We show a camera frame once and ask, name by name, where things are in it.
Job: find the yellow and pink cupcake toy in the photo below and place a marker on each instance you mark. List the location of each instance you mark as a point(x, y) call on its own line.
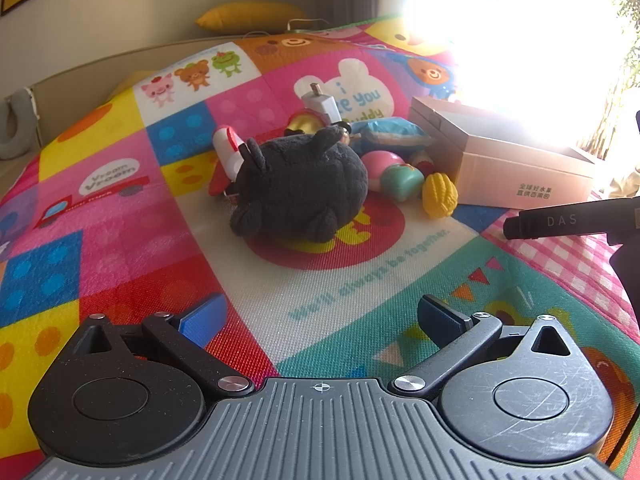
point(302, 122)

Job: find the blue tissue pack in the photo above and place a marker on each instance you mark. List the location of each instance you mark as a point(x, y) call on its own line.
point(395, 132)

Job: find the yellow pillow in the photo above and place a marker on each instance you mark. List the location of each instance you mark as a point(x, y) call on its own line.
point(250, 16)

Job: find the pink cardboard box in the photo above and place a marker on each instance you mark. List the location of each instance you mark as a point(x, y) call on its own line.
point(515, 170)

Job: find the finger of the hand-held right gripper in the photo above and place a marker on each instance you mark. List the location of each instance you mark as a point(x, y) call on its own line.
point(550, 220)

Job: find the yellow ribbed toy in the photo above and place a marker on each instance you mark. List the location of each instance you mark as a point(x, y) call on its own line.
point(440, 195)

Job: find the colourful printed play mat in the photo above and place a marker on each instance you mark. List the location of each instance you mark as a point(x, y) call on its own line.
point(125, 240)

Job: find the black plush toy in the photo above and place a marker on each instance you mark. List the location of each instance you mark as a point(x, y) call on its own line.
point(300, 185)

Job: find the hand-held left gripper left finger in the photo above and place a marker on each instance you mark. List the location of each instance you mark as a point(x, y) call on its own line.
point(200, 317)

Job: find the cream cloth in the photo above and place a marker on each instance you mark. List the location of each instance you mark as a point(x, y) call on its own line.
point(622, 182)

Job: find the white power adapter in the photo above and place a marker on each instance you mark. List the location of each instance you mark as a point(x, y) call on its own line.
point(317, 105)

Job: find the green and pink heart toy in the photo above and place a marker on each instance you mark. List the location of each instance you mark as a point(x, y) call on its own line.
point(402, 182)

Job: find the pink round toy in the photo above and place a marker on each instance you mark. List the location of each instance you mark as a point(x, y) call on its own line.
point(382, 160)

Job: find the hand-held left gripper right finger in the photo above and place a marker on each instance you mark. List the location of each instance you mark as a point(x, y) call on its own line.
point(440, 317)

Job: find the grey neck pillow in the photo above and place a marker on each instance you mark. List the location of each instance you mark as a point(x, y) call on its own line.
point(12, 135)

